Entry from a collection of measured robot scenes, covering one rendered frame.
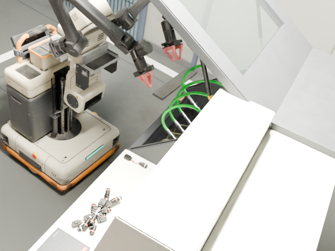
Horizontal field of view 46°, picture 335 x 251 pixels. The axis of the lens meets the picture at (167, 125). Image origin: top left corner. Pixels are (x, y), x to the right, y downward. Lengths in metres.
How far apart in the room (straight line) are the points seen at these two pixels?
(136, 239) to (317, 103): 0.98
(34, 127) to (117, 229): 1.85
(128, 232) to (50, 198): 1.97
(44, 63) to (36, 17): 2.32
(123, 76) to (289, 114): 2.70
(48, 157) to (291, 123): 1.82
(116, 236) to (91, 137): 1.95
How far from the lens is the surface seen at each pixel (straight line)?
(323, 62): 2.02
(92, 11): 1.90
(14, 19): 4.92
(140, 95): 3.87
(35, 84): 2.63
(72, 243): 1.64
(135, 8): 2.42
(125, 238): 1.08
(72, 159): 2.85
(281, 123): 1.53
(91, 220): 1.66
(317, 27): 3.66
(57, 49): 2.23
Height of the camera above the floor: 2.40
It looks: 42 degrees down
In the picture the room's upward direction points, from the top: 13 degrees clockwise
